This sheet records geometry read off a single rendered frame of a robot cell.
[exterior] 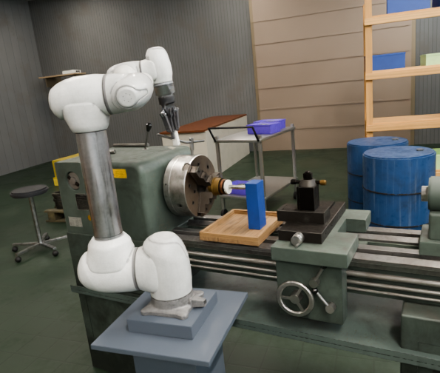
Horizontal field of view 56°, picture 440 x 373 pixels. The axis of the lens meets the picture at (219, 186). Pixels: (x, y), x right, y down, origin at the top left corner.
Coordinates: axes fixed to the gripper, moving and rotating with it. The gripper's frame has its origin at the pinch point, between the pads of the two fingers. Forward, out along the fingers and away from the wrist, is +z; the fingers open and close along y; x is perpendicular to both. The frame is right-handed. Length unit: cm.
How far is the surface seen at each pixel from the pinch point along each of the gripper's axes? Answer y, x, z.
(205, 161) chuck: 16.6, -3.6, 16.7
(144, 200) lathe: -16.7, 12.8, 24.8
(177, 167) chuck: -0.5, 2.2, 14.2
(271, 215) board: 24, -31, 49
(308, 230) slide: -12, -64, 39
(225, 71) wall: 679, 336, -1
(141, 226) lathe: -18.5, 17.2, 38.0
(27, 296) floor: 18, 200, 127
